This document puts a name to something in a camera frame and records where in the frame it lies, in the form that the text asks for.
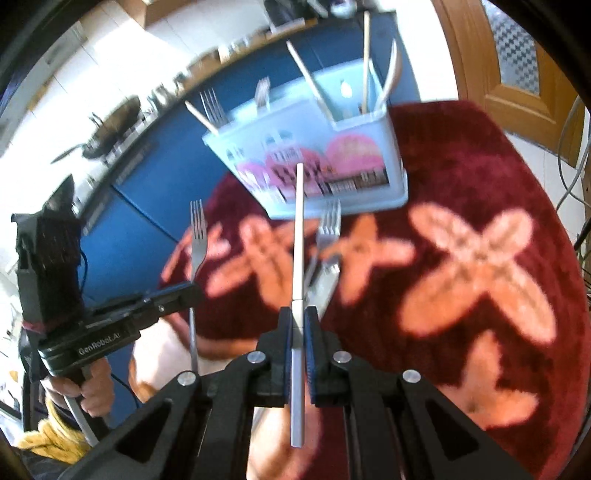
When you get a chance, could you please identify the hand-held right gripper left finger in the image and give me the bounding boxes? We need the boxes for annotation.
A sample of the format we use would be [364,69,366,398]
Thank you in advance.
[69,307,294,480]

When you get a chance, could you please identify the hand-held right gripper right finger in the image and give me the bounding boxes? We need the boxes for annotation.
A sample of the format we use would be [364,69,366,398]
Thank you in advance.
[305,307,532,480]

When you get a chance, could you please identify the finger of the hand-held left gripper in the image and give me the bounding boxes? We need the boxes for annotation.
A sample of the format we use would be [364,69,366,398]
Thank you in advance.
[99,283,195,310]
[134,286,204,330]

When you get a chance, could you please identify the silver chopstick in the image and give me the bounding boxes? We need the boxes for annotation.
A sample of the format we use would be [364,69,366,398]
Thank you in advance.
[289,164,307,448]

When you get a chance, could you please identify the white chopstick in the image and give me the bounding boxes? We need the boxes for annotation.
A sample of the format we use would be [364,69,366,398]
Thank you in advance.
[286,41,336,123]
[185,102,221,136]

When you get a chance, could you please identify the light blue utensil holder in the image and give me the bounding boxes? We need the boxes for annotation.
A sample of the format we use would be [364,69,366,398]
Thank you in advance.
[202,62,410,220]

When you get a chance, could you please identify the wooden chopstick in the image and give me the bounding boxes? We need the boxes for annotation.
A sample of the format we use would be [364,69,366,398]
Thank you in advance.
[372,39,400,112]
[361,11,372,114]

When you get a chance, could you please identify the person's left hand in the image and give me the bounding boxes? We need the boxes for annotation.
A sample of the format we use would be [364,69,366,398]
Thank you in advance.
[44,355,116,418]

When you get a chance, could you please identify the blue lower cabinets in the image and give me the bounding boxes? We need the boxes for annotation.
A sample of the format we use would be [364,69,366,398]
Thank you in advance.
[76,9,423,298]

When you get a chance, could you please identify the black wok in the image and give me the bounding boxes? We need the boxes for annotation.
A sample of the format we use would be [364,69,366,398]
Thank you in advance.
[50,95,142,165]

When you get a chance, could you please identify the steel kettle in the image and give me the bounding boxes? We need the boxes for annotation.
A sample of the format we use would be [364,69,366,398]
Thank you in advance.
[147,84,172,108]

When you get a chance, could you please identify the red floral tablecloth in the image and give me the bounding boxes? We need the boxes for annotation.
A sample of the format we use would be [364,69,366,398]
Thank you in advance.
[159,100,591,480]

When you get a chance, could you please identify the black air fryer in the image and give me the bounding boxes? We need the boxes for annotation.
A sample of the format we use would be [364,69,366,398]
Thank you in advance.
[264,0,306,23]

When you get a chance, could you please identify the wooden door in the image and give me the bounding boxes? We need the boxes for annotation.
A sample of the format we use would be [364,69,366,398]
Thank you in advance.
[431,0,586,140]

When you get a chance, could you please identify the grey cables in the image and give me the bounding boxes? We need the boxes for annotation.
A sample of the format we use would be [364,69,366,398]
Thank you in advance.
[554,95,591,282]

